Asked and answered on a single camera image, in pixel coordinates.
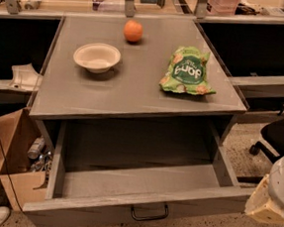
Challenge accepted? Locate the grey top drawer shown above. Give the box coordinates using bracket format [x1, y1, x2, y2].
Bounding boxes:
[24, 119, 251, 227]

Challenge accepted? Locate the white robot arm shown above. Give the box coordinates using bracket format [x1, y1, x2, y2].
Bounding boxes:
[244, 156, 284, 224]

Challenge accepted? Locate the grey drawer cabinet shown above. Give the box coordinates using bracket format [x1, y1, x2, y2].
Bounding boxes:
[23, 4, 257, 169]

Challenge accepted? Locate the green snack chip bag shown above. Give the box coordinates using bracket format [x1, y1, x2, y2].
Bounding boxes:
[159, 46, 216, 96]

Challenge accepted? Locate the pink plastic container stack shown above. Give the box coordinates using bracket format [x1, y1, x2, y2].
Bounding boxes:
[208, 0, 240, 16]

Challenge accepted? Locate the orange fruit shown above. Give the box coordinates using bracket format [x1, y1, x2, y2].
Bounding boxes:
[123, 20, 143, 43]

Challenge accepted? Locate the white paper bowl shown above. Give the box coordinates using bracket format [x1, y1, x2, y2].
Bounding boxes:
[73, 43, 121, 74]

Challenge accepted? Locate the silver can in box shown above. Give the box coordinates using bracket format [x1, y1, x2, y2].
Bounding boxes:
[27, 137, 46, 160]

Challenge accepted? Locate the brown cardboard box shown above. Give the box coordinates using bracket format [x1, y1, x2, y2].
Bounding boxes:
[0, 109, 46, 211]

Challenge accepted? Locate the black top drawer handle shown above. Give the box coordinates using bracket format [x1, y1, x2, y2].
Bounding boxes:
[131, 204, 169, 222]

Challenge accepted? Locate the white curved bracket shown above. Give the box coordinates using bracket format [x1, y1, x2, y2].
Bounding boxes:
[8, 63, 43, 92]

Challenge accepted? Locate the black floor cable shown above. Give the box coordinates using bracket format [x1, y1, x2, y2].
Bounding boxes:
[0, 118, 33, 213]

